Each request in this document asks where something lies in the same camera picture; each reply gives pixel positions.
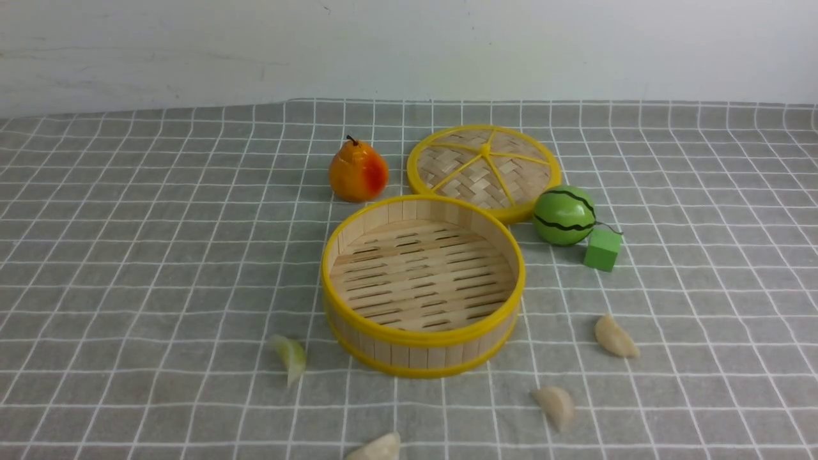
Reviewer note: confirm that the green-tinted dumpling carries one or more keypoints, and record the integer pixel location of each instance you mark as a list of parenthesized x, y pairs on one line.
[(292, 355)]

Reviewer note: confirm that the white dumpling bottom edge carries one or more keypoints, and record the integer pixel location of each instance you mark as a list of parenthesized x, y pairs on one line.
[(386, 447)]

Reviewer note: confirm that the yellow bamboo steamer tray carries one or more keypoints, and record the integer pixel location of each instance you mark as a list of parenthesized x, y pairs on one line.
[(422, 286)]

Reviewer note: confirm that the yellow woven steamer lid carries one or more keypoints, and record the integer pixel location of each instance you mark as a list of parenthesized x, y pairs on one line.
[(494, 168)]

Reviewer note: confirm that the orange toy pear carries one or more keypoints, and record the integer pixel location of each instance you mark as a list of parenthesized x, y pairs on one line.
[(357, 172)]

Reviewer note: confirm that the green toy watermelon ball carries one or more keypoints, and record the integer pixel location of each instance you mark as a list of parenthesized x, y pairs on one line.
[(564, 215)]

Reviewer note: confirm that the green wooden cube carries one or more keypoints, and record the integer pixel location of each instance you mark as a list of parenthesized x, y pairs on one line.
[(603, 248)]

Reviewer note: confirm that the grey checkered tablecloth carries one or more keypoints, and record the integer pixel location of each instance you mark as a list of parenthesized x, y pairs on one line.
[(148, 256)]

